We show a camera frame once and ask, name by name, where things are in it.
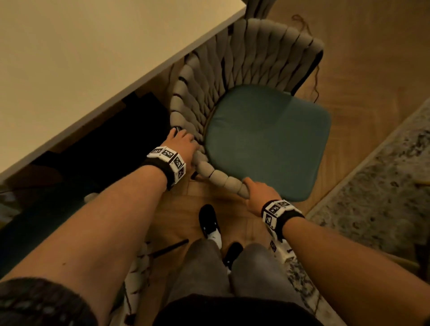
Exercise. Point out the right marker wrist band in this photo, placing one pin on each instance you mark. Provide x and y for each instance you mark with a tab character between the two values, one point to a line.
277	213

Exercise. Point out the person's left black shoe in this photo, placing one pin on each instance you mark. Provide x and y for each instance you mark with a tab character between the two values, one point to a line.
207	220

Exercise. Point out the left marker wrist band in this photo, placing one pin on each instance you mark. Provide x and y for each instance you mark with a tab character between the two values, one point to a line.
169	161

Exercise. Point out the person's left forearm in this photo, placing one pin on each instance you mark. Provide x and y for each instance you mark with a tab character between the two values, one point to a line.
100	228

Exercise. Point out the black shirt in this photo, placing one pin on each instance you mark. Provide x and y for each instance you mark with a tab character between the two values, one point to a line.
235	312

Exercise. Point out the person's right thumb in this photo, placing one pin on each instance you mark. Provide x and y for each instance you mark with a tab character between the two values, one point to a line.
249	188

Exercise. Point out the white black patterned cloth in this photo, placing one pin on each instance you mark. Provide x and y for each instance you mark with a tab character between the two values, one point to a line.
136	278

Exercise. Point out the black stick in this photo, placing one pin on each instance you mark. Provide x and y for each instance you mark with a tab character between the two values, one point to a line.
169	248

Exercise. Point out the grey trousers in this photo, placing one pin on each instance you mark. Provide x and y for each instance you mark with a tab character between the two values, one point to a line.
201	268

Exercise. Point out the person's left hand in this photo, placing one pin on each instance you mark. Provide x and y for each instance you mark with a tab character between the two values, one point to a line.
183	147

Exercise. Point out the person's right forearm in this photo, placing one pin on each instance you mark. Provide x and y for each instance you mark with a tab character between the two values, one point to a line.
352	275

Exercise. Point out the grey woven chair teal seat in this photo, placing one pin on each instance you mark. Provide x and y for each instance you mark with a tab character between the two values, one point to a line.
268	134

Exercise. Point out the person's right black shoe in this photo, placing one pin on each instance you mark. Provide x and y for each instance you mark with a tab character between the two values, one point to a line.
233	253

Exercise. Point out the person's black shoe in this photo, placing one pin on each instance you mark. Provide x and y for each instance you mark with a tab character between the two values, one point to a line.
233	253
207	220

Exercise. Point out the person's right hand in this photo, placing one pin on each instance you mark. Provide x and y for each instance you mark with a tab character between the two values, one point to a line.
262	196

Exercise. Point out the person's left fingers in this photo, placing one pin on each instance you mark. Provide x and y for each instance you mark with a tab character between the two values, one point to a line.
181	134

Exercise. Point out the grey patterned rug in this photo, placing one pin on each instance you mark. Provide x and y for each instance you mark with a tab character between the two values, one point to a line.
379	194

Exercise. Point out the marker wrist band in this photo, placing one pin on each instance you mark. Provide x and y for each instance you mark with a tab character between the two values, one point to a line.
277	213
169	161

